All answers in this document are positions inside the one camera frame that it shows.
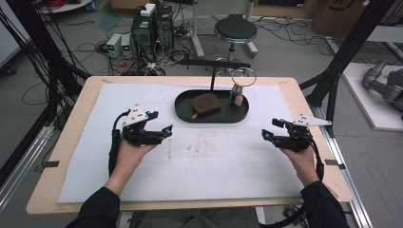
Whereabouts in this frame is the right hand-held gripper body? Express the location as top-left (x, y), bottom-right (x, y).
top-left (272, 113), bottom-right (333, 153)

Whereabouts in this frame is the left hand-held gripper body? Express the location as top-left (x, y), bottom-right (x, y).
top-left (121, 104), bottom-right (164, 147)

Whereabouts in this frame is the key bunch with coloured tags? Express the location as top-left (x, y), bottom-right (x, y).
top-left (229, 66), bottom-right (257, 108)

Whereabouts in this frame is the black oval tray with hanger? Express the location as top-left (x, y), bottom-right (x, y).
top-left (174, 58), bottom-right (251, 124)

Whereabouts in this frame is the person's right hand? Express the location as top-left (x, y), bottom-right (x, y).
top-left (279, 146), bottom-right (318, 179)

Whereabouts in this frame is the person's left hand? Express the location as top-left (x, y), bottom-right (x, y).
top-left (115, 138), bottom-right (158, 176)

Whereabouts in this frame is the white foam mat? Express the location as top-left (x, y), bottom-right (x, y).
top-left (56, 83), bottom-right (305, 204)

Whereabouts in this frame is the black tape strip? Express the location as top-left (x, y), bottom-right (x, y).
top-left (33, 160), bottom-right (61, 174)
top-left (324, 159), bottom-right (347, 171)

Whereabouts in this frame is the wooden table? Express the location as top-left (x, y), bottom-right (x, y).
top-left (26, 75), bottom-right (354, 216)

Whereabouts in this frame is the grey power supply unit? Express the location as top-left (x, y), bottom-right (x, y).
top-left (106, 32), bottom-right (124, 59)
top-left (121, 33), bottom-right (134, 59)

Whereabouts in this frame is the white floor board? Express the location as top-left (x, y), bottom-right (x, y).
top-left (341, 62), bottom-right (403, 133)

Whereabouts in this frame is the black computer tower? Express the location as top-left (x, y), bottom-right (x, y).
top-left (154, 5), bottom-right (175, 52)
top-left (130, 10), bottom-right (157, 62)

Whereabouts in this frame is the person's lap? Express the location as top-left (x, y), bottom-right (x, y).
top-left (128, 207), bottom-right (261, 228)

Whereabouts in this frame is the black round stool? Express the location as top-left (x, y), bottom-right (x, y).
top-left (213, 13), bottom-right (259, 64)

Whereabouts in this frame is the white box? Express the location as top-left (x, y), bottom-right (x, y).
top-left (140, 3), bottom-right (157, 18)

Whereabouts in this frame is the cardboard box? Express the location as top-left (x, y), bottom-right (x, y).
top-left (311, 0), bottom-right (383, 40)

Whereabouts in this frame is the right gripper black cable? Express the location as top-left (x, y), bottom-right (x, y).
top-left (259, 132), bottom-right (326, 228)

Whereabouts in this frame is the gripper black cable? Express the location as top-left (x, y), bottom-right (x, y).
top-left (107, 109), bottom-right (131, 177)
top-left (259, 132), bottom-right (326, 228)

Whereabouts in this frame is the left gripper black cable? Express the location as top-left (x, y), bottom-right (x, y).
top-left (107, 109), bottom-right (131, 177)

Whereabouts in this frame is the aluminium rail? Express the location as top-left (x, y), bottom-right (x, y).
top-left (0, 122), bottom-right (55, 212)
top-left (310, 104), bottom-right (375, 228)

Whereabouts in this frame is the black frame post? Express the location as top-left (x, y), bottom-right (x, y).
top-left (298, 0), bottom-right (397, 138)

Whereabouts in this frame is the black cable bundle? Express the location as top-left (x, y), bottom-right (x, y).
top-left (0, 0), bottom-right (91, 128)

